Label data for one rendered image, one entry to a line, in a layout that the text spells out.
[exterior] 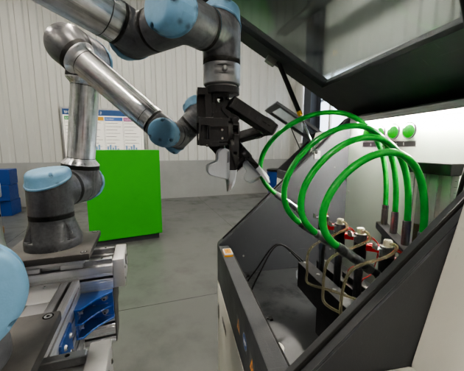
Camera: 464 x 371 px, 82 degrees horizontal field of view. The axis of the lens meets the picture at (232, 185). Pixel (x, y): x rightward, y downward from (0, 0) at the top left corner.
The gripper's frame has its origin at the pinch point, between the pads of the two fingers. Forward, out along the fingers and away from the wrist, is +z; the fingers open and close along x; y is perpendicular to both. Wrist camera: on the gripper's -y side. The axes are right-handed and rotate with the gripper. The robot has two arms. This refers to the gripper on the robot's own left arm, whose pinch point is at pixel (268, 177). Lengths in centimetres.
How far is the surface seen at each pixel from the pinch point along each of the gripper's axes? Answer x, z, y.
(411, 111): -5.2, 12.1, -42.6
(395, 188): 0.8, 24.5, -22.7
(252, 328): 19.9, 25.0, 23.5
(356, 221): -36.8, 30.6, -14.4
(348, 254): 23.2, 24.6, -1.7
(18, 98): -354, -549, 287
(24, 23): -334, -644, 165
